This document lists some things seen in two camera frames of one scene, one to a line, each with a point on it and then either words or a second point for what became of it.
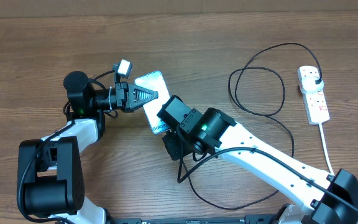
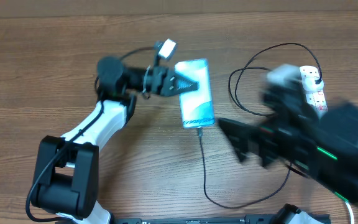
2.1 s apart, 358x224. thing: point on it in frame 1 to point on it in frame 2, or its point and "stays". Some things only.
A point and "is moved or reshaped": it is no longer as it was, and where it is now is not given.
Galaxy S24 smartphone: (155, 81) to (196, 106)
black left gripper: (127, 93) to (163, 82)
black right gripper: (174, 142) to (267, 136)
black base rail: (219, 219) stays
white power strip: (316, 108) stays
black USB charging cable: (258, 113) is moved or reshaped
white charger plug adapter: (309, 86) stays
